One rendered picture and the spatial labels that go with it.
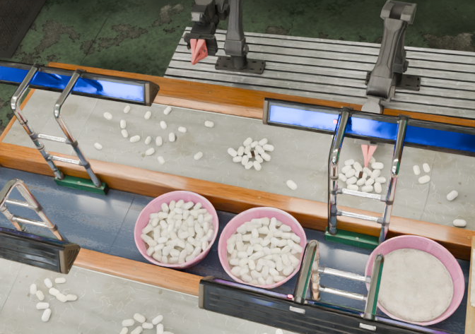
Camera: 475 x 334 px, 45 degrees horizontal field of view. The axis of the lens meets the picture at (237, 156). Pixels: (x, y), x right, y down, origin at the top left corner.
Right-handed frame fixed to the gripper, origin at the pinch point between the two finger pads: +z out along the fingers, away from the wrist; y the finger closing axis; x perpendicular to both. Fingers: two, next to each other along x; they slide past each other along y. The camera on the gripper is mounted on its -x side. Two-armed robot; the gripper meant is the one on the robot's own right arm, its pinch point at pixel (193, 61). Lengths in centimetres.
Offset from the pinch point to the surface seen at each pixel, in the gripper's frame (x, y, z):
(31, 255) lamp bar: -1, -20, 72
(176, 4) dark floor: 109, -81, -148
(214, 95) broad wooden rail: 30.9, -2.1, -12.9
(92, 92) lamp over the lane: 0.8, -28.2, 16.4
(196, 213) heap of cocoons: 32.6, 5.8, 35.0
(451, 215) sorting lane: 33, 83, 21
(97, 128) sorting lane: 33, -42, 7
